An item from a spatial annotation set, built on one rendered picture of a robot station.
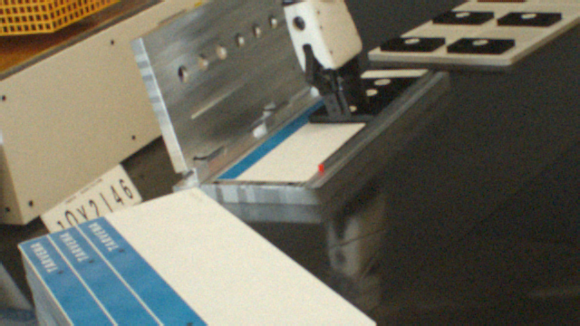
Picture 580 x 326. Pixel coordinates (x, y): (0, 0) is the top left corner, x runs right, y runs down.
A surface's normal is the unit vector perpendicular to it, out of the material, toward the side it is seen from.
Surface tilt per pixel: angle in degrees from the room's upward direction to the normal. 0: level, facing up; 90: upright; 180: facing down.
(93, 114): 90
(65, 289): 0
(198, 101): 81
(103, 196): 65
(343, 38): 77
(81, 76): 90
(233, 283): 0
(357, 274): 0
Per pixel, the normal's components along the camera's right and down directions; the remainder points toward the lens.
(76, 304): -0.17, -0.93
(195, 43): 0.84, -0.14
